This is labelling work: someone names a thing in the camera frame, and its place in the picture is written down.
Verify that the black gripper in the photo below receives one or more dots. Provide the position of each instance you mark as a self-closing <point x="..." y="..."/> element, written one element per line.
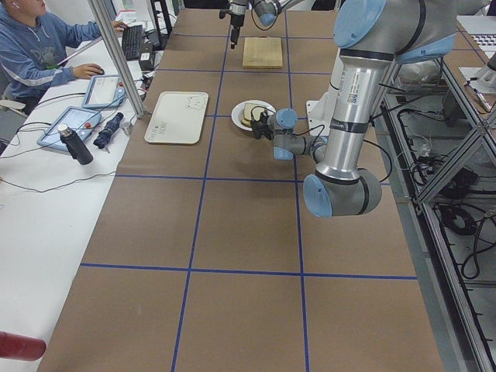
<point x="265" y="121"/>
<point x="235" y="18"/>

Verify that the person in blue hoodie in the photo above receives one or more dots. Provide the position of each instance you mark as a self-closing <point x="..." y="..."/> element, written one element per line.
<point x="33" y="46"/>

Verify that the wooden cutting board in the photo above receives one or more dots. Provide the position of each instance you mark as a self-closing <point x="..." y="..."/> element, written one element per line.
<point x="262" y="53"/>

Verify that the bread slice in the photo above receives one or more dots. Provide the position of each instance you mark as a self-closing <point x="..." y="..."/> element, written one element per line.
<point x="248" y="112"/>

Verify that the white round plate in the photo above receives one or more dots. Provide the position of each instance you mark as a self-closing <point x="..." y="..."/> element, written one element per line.
<point x="238" y="113"/>

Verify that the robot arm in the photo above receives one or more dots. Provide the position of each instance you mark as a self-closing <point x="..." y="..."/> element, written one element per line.
<point x="370" y="36"/>
<point x="266" y="11"/>

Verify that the upper teach pendant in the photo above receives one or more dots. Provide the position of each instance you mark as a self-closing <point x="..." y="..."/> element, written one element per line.
<point x="104" y="92"/>

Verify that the black water bottle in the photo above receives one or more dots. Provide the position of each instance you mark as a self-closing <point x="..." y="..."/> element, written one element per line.
<point x="74" y="144"/>

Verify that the aluminium frame post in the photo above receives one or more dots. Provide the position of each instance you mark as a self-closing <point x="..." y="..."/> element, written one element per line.
<point x="104" y="22"/>

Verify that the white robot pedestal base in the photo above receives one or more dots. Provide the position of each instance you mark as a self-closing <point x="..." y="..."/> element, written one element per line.
<point x="319" y="113"/>

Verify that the black keyboard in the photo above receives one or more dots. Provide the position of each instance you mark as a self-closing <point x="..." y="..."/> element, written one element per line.
<point x="132" y="38"/>

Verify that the folded navy umbrella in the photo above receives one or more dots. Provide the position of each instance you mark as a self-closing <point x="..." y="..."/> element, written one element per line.
<point x="104" y="136"/>

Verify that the red cylinder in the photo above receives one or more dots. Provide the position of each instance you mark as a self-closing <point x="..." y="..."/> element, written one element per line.
<point x="18" y="347"/>

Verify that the cream bear serving tray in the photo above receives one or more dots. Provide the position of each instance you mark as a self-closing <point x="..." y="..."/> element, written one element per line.
<point x="177" y="118"/>

